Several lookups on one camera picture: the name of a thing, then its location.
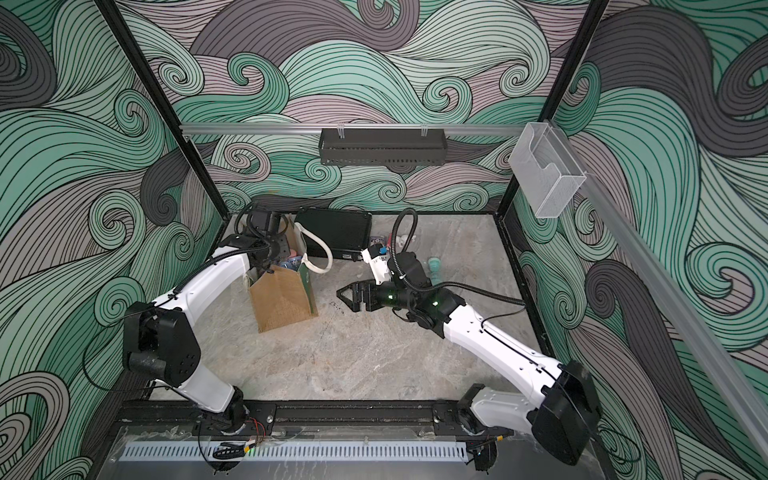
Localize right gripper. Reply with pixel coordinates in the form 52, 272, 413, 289
339, 276, 418, 313

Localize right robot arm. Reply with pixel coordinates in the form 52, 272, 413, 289
336, 243, 602, 466

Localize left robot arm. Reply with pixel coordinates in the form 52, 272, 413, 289
122, 202, 289, 434

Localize green hourglass far right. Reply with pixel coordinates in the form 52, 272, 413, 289
427, 257, 442, 274

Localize black ribbed case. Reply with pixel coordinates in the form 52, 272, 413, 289
294, 208, 373, 261

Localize aluminium wall rail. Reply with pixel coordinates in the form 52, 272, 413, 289
180, 122, 525, 137

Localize black wall tray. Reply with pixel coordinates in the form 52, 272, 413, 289
318, 129, 448, 168

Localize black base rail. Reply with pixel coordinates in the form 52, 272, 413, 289
125, 398, 595, 428

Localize clear plastic wall box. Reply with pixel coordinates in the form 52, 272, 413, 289
509, 122, 586, 219

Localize white slotted cable duct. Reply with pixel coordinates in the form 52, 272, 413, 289
117, 441, 469, 462

